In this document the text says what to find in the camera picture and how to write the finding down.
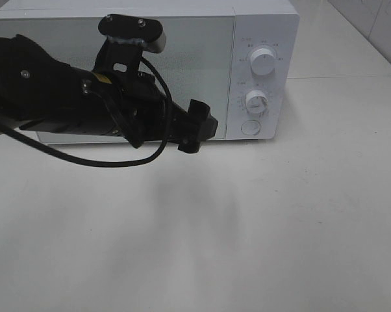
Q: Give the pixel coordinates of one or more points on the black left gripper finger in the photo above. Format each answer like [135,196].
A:
[136,31]
[189,129]

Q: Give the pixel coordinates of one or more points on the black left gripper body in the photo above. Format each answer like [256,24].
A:
[140,103]

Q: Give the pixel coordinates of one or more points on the white microwave door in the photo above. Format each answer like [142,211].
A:
[195,62]

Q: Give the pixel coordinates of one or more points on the round door release button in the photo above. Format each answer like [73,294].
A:
[250,127]

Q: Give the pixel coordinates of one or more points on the white timer knob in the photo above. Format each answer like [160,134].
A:
[256,102]

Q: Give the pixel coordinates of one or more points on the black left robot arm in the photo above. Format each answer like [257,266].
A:
[40,93]

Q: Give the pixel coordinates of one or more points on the white microwave oven body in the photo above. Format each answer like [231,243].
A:
[271,24]

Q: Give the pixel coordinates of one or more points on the white upper power knob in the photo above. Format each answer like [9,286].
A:
[262,61]

